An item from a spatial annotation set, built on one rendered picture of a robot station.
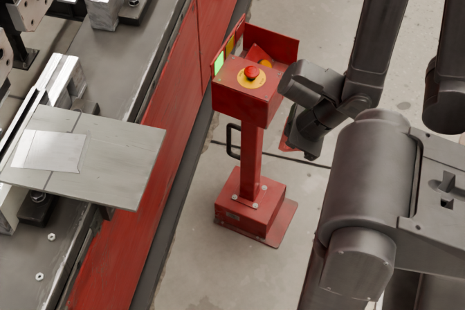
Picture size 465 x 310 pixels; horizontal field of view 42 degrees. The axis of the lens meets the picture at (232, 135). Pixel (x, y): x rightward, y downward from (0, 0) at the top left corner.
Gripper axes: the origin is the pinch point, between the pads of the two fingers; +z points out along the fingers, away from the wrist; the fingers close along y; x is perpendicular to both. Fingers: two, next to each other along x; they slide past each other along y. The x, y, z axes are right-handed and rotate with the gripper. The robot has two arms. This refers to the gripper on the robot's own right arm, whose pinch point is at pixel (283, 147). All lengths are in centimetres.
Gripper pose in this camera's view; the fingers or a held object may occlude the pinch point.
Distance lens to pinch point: 114.5
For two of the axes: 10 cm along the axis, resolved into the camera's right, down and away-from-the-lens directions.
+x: 8.6, 4.5, 2.3
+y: -2.6, 7.9, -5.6
